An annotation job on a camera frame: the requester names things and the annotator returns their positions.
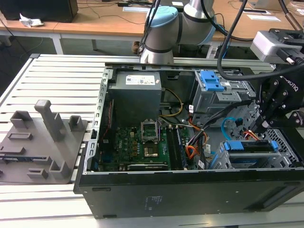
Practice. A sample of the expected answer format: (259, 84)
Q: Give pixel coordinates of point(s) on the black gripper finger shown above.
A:
(270, 99)
(289, 121)

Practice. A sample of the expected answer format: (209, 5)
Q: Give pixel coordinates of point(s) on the hard disk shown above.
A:
(234, 145)

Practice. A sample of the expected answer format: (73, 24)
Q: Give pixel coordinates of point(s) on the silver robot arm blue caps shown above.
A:
(164, 31)

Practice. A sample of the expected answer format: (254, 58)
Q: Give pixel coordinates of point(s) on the grey metal disk bay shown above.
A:
(282, 159)

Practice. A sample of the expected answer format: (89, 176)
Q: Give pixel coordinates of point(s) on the grey metal drive cage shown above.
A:
(213, 102)

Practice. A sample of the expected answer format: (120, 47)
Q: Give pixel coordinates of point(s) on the blue plastic cage latch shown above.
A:
(211, 82)

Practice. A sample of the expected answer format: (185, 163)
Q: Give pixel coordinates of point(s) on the white power strip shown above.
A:
(211, 52)

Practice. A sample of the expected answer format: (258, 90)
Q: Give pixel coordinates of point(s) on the white paper sheet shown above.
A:
(134, 9)
(263, 17)

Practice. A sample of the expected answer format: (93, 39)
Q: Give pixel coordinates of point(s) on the black open PC case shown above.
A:
(190, 194)

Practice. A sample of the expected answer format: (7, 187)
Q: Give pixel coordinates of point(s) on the CPU socket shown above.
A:
(151, 152)

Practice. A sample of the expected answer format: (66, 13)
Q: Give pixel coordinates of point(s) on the grey power supply unit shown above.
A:
(133, 102)

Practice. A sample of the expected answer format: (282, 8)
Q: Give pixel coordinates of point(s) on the small brown object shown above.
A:
(135, 48)

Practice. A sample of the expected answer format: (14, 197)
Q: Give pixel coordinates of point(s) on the green motherboard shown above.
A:
(126, 152)

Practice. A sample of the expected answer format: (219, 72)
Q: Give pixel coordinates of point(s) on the grey parts rack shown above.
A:
(40, 147)

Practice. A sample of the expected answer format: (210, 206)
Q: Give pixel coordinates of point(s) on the black box on desk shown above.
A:
(40, 10)

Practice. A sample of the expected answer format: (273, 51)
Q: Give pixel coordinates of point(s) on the crumpled white paper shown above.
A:
(29, 21)

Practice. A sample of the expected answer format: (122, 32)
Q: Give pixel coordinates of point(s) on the grey white camera box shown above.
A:
(266, 46)

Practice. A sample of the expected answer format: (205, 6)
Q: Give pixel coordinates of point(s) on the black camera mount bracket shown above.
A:
(294, 38)

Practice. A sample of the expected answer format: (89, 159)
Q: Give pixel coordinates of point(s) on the wooden desk white frame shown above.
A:
(99, 26)

